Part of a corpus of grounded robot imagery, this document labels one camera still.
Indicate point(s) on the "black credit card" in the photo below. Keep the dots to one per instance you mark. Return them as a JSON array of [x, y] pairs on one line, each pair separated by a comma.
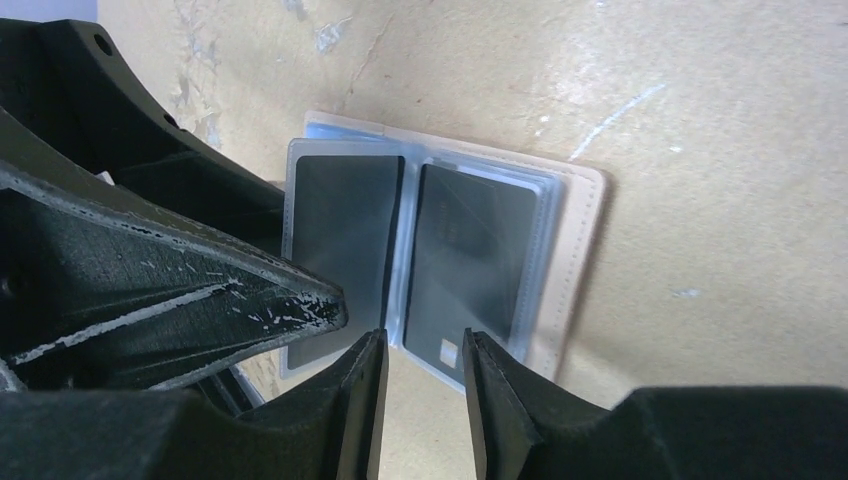
[[471, 240]]

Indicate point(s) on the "beige leather card holder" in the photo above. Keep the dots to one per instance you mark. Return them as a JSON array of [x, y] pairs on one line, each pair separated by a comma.
[[570, 202]]

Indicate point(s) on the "black card in holder left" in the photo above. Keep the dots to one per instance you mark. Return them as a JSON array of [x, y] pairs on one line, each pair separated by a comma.
[[343, 231]]

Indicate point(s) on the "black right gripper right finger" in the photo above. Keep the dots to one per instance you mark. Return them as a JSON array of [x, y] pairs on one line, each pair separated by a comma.
[[526, 427]]

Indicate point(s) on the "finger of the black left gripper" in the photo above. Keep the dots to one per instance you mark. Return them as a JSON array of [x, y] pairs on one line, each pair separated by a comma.
[[67, 83], [103, 289]]

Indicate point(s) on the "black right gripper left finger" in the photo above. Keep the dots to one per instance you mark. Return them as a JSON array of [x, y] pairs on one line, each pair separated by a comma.
[[327, 427]]

